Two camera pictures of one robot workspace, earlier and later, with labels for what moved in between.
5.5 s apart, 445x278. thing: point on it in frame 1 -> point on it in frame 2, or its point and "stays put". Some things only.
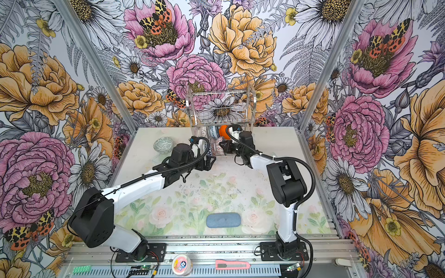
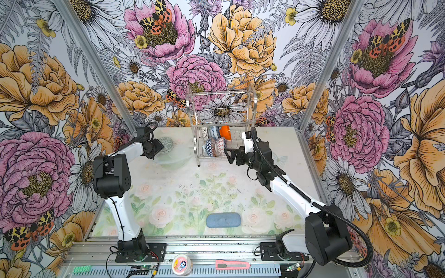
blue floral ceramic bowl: (215, 131) stays put
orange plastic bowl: (222, 132) stays put
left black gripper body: (198, 165) -> (155, 146)
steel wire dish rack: (210, 113) stays put
